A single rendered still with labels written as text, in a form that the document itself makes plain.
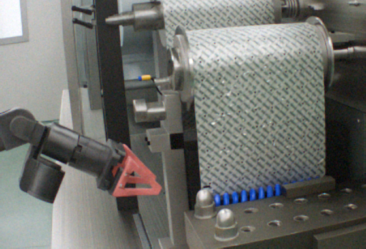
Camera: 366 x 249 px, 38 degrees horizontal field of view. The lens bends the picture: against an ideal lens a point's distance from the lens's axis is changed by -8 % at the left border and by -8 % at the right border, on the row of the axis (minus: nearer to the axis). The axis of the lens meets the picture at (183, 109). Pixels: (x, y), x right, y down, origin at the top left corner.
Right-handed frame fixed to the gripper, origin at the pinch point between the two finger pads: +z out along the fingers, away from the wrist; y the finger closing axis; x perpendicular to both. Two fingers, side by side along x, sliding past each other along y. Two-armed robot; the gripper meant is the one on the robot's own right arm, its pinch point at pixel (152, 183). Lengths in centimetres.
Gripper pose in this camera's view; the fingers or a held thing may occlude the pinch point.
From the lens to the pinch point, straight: 95.3
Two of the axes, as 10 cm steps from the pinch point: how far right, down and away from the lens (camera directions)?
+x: 4.3, -9.0, -0.8
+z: 8.8, 4.0, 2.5
